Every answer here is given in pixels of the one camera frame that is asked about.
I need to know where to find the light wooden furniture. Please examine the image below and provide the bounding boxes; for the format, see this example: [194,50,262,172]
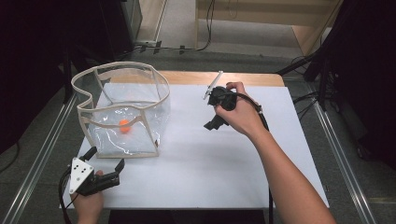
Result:
[194,0,345,58]

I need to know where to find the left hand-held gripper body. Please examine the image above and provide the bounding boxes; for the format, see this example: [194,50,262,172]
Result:
[68,157,121,197]

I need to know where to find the clear plastic bin beige trim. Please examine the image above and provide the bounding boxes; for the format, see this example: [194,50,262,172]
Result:
[70,61,172,160]

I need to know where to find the white board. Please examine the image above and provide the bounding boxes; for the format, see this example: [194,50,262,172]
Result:
[59,82,331,210]

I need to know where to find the hand-held gripper cable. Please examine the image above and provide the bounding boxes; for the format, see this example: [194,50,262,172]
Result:
[236,91,275,224]
[58,167,75,224]

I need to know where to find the hanging black cable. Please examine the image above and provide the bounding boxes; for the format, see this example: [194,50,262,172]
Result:
[178,0,217,54]

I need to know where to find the black stand leg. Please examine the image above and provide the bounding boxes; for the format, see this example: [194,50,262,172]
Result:
[276,52,316,77]

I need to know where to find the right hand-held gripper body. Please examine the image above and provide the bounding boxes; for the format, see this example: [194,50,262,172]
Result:
[203,70,239,112]

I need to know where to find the wooden table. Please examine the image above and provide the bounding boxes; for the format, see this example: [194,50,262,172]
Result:
[108,70,286,88]

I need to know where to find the orange ball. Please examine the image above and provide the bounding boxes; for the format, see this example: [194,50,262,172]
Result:
[118,119,132,134]

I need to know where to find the person's left hand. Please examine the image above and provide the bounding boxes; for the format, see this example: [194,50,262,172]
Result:
[70,169,105,219]

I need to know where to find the black cabinet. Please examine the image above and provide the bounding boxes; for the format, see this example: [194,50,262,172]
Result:
[69,0,144,62]

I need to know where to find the metal floor rail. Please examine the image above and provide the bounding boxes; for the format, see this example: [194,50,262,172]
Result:
[309,91,378,224]
[0,92,78,224]

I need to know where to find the left hand-held gripper cable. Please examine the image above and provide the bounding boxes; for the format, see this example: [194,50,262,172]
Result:
[58,167,75,224]

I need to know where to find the black floor cables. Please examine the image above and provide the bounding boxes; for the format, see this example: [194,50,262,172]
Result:
[292,90,323,122]

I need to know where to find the person's right hand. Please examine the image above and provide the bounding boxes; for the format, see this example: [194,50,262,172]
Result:
[214,81,271,140]

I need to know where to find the right hand-held gripper cable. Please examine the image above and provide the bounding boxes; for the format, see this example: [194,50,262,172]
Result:
[236,91,275,224]

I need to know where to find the thin black floor cable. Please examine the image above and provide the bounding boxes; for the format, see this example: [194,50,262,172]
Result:
[0,141,21,174]

